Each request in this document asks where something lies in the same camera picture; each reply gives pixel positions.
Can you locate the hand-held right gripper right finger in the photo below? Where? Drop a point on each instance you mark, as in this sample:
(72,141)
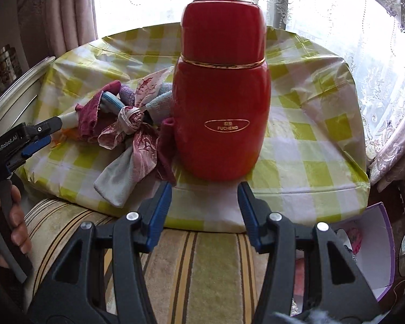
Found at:
(248,206)

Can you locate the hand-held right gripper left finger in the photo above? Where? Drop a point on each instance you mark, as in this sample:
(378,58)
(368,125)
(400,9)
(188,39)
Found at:
(160,206)

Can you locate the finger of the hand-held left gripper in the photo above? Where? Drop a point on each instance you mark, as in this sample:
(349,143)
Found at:
(40,129)
(33,146)

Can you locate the grey cloth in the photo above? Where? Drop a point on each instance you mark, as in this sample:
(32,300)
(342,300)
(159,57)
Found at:
(121,182)

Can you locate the maroon towel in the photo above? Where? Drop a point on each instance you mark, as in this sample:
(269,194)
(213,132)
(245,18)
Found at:
(87,118)

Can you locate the dark red cloth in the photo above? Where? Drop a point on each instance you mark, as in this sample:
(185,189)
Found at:
(167,152)

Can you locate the white teal-trimmed soft item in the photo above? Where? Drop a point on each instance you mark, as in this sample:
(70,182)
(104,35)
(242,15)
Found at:
(109,103)

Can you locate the red floral white cloth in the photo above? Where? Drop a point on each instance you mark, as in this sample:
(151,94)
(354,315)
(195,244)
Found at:
(131,118)

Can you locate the glossy red lidded jar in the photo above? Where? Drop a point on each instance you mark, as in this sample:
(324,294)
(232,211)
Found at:
(219,91)

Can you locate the pink soft item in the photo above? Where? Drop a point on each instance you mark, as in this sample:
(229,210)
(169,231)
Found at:
(354,239)

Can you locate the person's left hand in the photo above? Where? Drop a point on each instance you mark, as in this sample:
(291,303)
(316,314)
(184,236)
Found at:
(18,222)

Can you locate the patterned dark ornament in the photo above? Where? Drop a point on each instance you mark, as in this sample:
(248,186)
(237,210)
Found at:
(6,64)

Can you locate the striped sofa cushion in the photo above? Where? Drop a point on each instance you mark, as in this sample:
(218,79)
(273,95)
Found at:
(195,270)

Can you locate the yellow checked plastic tablecloth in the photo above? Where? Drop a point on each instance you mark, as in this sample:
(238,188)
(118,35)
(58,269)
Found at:
(307,141)

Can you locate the pink curtain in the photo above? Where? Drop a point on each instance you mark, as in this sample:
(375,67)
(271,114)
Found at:
(60,13)

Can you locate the grey fuzzy fabric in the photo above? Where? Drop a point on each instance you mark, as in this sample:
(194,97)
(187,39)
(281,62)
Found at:
(310,318)

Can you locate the white purple-edged cardboard box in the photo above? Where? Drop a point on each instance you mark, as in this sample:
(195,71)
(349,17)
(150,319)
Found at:
(374,243)

